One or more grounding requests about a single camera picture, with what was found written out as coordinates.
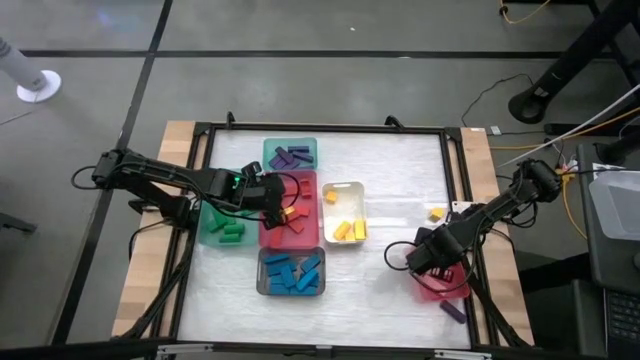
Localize black floor cable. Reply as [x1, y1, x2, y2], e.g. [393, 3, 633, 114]
[460, 73, 536, 129]

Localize silver aluminium bar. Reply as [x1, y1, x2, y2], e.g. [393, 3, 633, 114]
[433, 349, 494, 360]
[157, 343, 214, 357]

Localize black keyboard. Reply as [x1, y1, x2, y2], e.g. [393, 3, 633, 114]
[603, 289, 640, 346]

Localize white cable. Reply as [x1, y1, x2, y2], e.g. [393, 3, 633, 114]
[494, 84, 640, 169]

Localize right gripper black cable loop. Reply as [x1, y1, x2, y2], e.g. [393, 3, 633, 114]
[383, 240, 417, 272]

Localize large pink-red plastic bin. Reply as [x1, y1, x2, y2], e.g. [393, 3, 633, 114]
[258, 169, 321, 251]

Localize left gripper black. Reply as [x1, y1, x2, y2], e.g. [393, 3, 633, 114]
[239, 172, 296, 232]

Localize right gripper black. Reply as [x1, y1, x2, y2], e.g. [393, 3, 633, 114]
[405, 224, 467, 284]

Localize chunky blue block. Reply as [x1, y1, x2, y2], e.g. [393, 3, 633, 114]
[295, 269, 320, 293]

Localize black pole stand round base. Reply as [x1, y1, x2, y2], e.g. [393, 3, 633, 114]
[508, 0, 640, 125]

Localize right arm black cables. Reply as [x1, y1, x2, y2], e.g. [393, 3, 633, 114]
[492, 167, 601, 232]

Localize gray plastic tote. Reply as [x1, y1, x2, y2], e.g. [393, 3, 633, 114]
[588, 169, 640, 242]

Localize yellow cable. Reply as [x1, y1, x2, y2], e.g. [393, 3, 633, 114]
[553, 168, 589, 241]
[499, 0, 551, 25]
[489, 107, 640, 151]

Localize gripper black cable loop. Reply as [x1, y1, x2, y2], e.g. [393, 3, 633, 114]
[383, 240, 417, 272]
[272, 171, 302, 212]

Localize large teal plastic bin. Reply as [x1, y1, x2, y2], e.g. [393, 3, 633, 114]
[198, 198, 261, 248]

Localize black diagonal frame braces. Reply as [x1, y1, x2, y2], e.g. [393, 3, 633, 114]
[457, 239, 534, 349]
[112, 227, 201, 341]

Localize black floor object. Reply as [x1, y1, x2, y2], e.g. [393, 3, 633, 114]
[0, 212, 39, 234]

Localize deep red plastic bin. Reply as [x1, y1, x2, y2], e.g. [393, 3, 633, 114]
[410, 243, 472, 304]

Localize white plastic bin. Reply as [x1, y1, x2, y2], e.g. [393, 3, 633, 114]
[320, 180, 368, 246]

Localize small teal plastic bin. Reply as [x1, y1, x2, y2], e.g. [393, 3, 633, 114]
[262, 136, 319, 172]

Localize white pole stand round base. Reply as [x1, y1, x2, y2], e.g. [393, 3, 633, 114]
[0, 37, 64, 105]

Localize black power strip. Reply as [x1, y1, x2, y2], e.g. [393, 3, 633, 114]
[543, 122, 601, 137]

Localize left gripper black cable loop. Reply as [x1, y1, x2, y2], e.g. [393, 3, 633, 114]
[272, 171, 302, 212]

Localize gray translucent plastic bin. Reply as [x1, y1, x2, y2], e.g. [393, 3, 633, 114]
[255, 246, 327, 297]

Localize dark side table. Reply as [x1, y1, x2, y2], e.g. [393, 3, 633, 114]
[577, 143, 640, 360]

